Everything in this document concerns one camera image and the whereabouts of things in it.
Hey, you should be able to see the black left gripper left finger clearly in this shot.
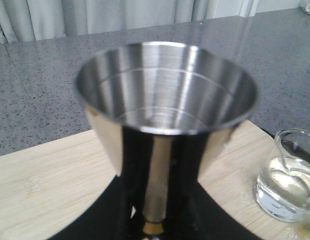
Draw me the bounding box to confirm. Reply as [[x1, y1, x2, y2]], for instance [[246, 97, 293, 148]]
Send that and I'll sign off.
[[48, 172, 135, 240]]

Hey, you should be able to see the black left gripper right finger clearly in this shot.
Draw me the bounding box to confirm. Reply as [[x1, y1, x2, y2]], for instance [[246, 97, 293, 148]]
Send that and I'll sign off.
[[167, 179, 257, 240]]

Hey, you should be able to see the glass beaker with clear liquid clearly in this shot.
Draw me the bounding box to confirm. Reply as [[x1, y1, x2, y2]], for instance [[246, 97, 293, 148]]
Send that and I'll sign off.
[[253, 128, 310, 223]]

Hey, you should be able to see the steel double jigger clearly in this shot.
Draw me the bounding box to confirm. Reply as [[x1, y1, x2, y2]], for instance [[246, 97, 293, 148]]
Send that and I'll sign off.
[[75, 41, 258, 240]]

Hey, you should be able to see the wooden cutting board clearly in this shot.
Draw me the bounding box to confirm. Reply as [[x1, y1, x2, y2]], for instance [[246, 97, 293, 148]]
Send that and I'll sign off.
[[0, 121, 310, 240]]

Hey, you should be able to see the grey curtain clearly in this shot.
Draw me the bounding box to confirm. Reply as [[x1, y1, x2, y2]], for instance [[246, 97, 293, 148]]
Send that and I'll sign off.
[[0, 0, 303, 45]]

